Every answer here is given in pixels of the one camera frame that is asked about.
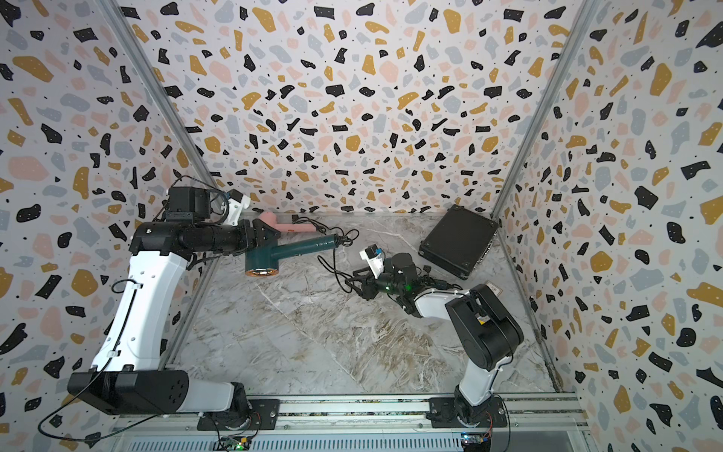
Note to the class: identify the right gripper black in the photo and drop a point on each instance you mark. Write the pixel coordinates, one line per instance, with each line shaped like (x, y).
(369, 283)

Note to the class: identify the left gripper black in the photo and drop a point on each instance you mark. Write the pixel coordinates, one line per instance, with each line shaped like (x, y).
(258, 234)

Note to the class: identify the green hair dryer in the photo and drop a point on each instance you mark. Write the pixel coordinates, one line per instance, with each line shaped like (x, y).
(265, 261)

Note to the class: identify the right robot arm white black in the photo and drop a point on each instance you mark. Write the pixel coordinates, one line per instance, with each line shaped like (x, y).
(488, 333)

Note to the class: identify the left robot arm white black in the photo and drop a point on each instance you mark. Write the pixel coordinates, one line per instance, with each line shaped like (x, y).
(127, 376)

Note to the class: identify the pink hair dryer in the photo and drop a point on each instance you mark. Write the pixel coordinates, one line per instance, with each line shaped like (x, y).
(272, 220)

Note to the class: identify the black case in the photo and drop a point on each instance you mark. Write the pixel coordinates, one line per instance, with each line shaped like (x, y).
(459, 241)

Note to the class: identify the green circuit board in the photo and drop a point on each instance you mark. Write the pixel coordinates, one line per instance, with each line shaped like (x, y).
(235, 443)

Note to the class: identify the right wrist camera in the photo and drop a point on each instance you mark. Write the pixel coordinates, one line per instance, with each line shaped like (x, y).
(374, 256)

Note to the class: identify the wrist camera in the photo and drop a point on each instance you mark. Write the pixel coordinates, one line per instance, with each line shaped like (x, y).
(374, 256)
(190, 205)

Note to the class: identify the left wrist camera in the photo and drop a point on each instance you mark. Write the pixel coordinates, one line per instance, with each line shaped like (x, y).
(190, 205)

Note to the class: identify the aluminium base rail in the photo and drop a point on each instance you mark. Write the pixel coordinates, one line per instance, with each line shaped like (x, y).
(534, 422)

